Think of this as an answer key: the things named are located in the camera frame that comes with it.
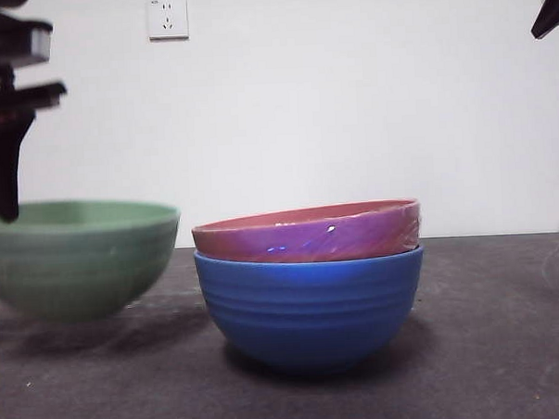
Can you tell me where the green ribbed bowl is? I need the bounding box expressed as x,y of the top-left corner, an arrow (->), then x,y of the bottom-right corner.
0,195 -> 187,326

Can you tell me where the red ribbed bowl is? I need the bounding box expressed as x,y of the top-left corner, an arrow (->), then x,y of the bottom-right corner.
189,196 -> 425,270

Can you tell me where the blue ribbed bowl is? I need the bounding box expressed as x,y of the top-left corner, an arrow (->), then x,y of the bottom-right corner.
192,239 -> 430,381

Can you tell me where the pale grey camera box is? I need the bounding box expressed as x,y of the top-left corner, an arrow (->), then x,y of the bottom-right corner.
29,28 -> 55,62

